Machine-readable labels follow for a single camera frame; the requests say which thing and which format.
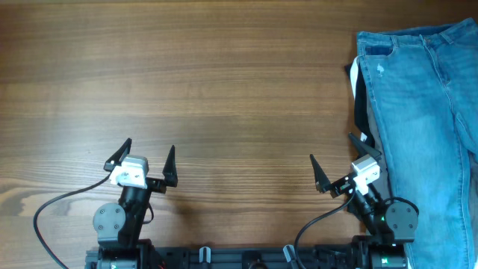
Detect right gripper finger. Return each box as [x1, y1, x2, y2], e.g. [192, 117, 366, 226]
[309, 154, 331, 193]
[348, 132, 382, 162]

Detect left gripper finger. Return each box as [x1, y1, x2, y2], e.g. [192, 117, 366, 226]
[162, 145, 178, 188]
[103, 138, 132, 172]

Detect light blue denim jeans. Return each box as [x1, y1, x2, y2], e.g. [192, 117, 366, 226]
[356, 18, 477, 268]

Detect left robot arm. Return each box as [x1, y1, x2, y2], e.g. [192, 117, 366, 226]
[85, 138, 178, 269]

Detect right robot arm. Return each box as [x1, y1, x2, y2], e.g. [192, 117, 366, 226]
[310, 134, 419, 268]

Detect black garment in pile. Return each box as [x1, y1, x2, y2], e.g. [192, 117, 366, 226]
[344, 61, 376, 147]

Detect grey shorts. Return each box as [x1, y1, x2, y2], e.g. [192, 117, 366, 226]
[367, 100, 393, 199]

